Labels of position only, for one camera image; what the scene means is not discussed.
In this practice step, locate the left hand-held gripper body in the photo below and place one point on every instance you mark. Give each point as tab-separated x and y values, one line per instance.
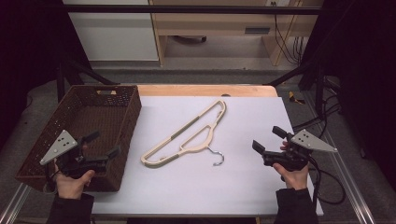
60	146

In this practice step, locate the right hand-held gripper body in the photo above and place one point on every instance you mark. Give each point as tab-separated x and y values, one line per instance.
291	157

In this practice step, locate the brown woven basket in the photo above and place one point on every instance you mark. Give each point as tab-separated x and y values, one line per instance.
93	115

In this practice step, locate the person's right hand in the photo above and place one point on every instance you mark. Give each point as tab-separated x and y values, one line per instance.
294	179

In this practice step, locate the person's left hand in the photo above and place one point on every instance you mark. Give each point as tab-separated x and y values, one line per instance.
72	186

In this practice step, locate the white table sheet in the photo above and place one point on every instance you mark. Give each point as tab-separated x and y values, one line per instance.
243	174

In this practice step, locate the yellow and black clip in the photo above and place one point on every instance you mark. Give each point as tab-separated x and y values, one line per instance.
294	98

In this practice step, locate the black metal stand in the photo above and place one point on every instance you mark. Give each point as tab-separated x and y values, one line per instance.
71	74
311	74

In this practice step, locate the dark curtain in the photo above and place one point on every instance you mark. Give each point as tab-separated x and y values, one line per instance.
364	77
31	46

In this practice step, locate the white cabinet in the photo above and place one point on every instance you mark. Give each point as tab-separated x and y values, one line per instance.
115	34

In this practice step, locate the light wooden desk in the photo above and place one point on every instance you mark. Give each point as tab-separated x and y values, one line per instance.
214	23

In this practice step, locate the black horizontal bar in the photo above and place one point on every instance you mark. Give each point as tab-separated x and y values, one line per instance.
186	9

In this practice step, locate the aluminium rail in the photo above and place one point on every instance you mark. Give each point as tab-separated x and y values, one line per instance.
345	174
12	203

